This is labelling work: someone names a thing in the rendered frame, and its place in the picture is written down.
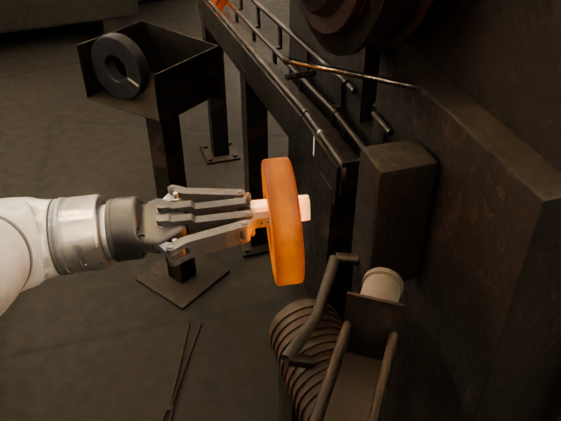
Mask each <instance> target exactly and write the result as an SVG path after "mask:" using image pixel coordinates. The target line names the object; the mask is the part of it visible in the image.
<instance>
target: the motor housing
mask: <svg viewBox="0 0 561 421"><path fill-rule="evenodd" d="M315 301H316V299H303V300H299V301H296V302H293V303H291V304H289V305H287V306H286V307H284V308H283V309H282V310H281V311H280V312H278V313H277V315H276V316H275V317H274V319H273V320H272V322H271V324H270V328H269V335H270V337H269V340H270V345H271V348H272V351H273V353H274V355H275V359H276V361H277V363H278V366H279V421H309V420H310V417H311V413H312V410H313V408H314V406H315V403H316V399H317V396H318V394H319V392H320V389H321V385H322V382H323V379H324V377H325V375H326V370H327V368H328V365H329V363H330V361H331V356H332V354H333V351H334V348H335V345H336V339H337V336H338V334H339V332H340V331H341V328H342V325H343V322H342V320H341V319H340V317H339V315H338V313H337V311H336V310H335V309H334V308H333V307H332V306H331V305H330V304H329V303H327V305H326V310H325V313H324V316H323V318H322V320H321V322H320V323H319V325H318V326H317V328H316V329H315V331H314V332H313V333H312V334H311V336H310V337H309V339H308V340H307V342H306V344H305V345H304V346H303V348H302V349H301V350H300V352H299V353H298V354H303V355H310V356H312V357H313V358H314V359H315V364H314V367H313V368H311V369H309V368H295V367H287V366H285V365H284V364H283V360H282V359H281V354H282V353H283V352H284V351H285V350H286V348H287V347H288V345H289V344H290V342H291V341H292V339H293V338H294V336H295V335H296V334H297V333H298V332H299V330H300V329H301V327H302V326H303V324H304V323H305V322H306V320H307V318H308V317H309V316H310V315H311V313H312V310H313V307H314V304H315Z"/></svg>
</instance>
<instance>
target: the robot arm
mask: <svg viewBox="0 0 561 421"><path fill-rule="evenodd" d="M168 192H169V193H168V194H167V195H166V196H165V197H164V198H163V199H155V200H152V201H149V202H142V201H141V200H140V199H139V198H138V197H137V196H127V197H120V198H113V199H109V200H108V201H107V202H106V201H105V199H104V198H103V197H102V196H101V195H83V196H75V197H68V198H65V197H60V198H57V199H48V200H45V199H37V198H32V197H10V198H2V199H0V316H1V315H2V314H3V313H4V312H5V311H6V310H7V309H8V308H9V306H10V305H11V304H12V303H13V302H14V300H15V299H16V298H17V296H18V294H19V292H23V291H25V290H27V289H29V288H32V287H36V286H39V285H40V284H41V283H42V282H43V281H45V280H47V279H49V278H51V277H54V276H61V275H73V274H74V273H80V272H87V271H100V270H106V269H109V268H110V266H111V265H112V262H113V260H115V261H116V262H119V261H132V260H139V259H143V258H145V256H146V254H147V252H153V253H156V254H159V253H163V254H164V255H165V256H166V257H167V258H168V261H169V265H170V266H178V265H179V264H181V263H183V262H184V261H187V260H189V259H190V258H193V257H197V256H202V255H204V254H208V253H211V252H214V251H219V250H223V249H225V248H229V247H232V246H237V245H240V244H243V243H246V242H249V241H250V238H251V237H252V236H254V235H255V229H256V228H261V227H268V226H270V217H269V211H268V205H267V199H266V198H265V199H257V200H252V199H251V196H250V193H249V192H246V193H245V191H244V190H242V189H211V188H185V187H182V186H179V185H169V186H168ZM298 198H299V204H300V210H301V221H309V220H310V219H311V208H310V199H309V196H308V195H298ZM188 212H189V214H188Z"/></svg>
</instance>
